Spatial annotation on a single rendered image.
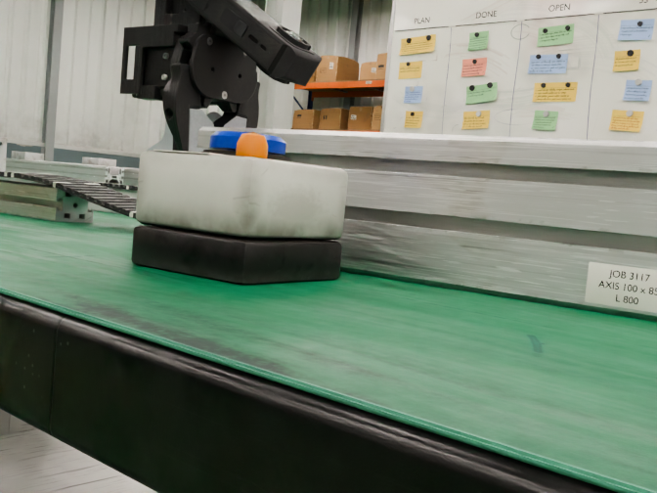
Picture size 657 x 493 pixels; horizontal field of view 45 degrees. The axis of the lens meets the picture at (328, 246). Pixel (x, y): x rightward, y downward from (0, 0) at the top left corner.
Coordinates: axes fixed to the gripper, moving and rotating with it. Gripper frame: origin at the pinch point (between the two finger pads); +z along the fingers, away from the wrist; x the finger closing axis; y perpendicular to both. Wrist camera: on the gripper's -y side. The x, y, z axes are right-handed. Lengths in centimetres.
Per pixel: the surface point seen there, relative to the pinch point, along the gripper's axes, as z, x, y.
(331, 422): 2.6, 30.0, -33.9
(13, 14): -212, -623, 1034
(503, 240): -0.8, 5.4, -27.1
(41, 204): 1.2, 1.6, 19.4
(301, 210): -1.4, 13.4, -19.7
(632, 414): 2.0, 25.0, -39.2
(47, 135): -42, -676, 1012
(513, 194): -3.2, 5.4, -27.4
